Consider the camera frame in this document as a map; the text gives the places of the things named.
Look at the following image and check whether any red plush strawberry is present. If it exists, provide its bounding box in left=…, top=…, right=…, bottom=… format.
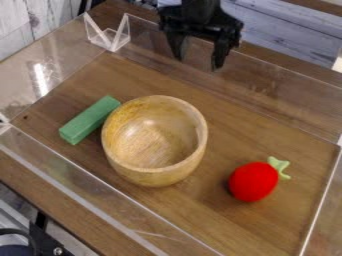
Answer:
left=227, top=156, right=291, bottom=202

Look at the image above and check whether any green rectangular block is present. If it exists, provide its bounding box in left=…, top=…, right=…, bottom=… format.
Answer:
left=59, top=96, right=121, bottom=145

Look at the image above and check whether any black table clamp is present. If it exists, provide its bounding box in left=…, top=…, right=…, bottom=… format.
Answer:
left=29, top=212, right=75, bottom=256

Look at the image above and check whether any clear acrylic corner bracket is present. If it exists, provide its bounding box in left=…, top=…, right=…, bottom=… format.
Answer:
left=83, top=13, right=131, bottom=52

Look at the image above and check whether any black cable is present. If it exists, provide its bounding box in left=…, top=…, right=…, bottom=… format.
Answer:
left=0, top=228, right=37, bottom=256

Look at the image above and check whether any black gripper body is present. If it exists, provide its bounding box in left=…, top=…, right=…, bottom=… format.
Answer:
left=158, top=0, right=246, bottom=48

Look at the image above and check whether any wooden bowl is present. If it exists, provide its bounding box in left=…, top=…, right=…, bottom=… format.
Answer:
left=101, top=95, right=208, bottom=187

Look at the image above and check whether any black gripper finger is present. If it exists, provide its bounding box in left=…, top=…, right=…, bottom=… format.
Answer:
left=211, top=32, right=235, bottom=71
left=166, top=31, right=188, bottom=61

